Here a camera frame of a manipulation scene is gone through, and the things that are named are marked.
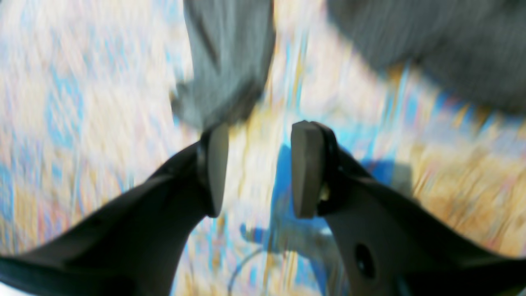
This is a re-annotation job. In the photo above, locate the grey t-shirt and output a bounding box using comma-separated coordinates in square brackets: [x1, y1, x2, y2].
[170, 0, 525, 129]

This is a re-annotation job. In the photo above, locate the patterned tablecloth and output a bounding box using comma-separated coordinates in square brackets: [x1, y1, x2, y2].
[0, 0, 525, 296]

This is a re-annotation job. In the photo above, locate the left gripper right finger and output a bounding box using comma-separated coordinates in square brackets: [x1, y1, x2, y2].
[291, 120, 526, 296]

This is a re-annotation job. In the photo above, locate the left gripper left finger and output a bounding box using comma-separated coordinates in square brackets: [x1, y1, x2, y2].
[0, 124, 228, 296]

